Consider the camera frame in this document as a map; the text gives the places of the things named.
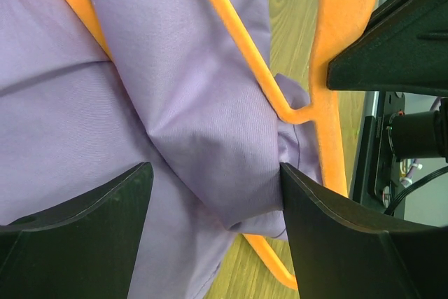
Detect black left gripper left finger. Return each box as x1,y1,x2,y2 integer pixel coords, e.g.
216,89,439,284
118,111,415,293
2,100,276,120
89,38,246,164
1,162,153,298

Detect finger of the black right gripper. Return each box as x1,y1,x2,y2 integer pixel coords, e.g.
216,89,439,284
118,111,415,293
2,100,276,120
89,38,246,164
327,0,447,97

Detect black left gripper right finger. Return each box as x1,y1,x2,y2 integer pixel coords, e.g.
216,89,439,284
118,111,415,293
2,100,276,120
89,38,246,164
280,163,447,298

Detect orange plastic hanger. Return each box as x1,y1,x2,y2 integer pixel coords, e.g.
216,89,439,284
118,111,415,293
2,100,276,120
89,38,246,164
36,0,384,291

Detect purple trousers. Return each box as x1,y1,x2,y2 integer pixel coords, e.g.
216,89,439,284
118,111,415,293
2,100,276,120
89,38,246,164
1,0,321,298

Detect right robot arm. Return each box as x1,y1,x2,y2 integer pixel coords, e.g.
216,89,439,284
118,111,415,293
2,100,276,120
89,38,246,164
327,0,447,212

